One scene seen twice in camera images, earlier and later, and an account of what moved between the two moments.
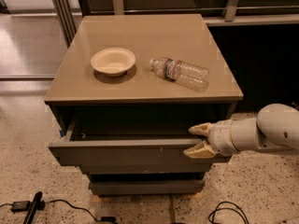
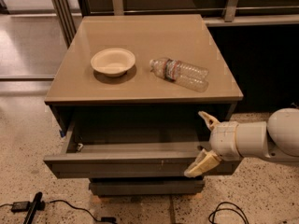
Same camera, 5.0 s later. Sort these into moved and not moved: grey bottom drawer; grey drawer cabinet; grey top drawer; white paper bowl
Moved: grey top drawer
Not moved: grey drawer cabinet; white paper bowl; grey bottom drawer
